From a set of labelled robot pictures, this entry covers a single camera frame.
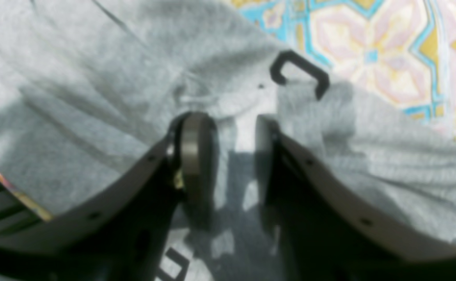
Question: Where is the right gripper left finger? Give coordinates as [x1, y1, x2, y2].
[0, 112, 217, 281]

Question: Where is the patterned tile tablecloth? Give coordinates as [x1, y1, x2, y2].
[229, 0, 456, 141]

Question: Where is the grey T-shirt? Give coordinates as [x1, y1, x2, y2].
[0, 0, 456, 281]

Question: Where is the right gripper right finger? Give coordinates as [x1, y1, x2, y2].
[255, 114, 456, 281]

